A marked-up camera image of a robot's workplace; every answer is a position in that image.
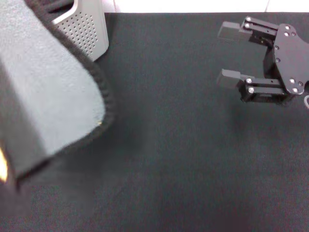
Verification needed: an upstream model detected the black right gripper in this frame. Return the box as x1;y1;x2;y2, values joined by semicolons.
216;16;309;103

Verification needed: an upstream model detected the grey yellow towel black trim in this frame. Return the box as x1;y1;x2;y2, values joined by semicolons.
0;0;119;218

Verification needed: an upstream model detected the grey perforated storage box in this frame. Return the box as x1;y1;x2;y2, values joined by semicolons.
47;0;109;62

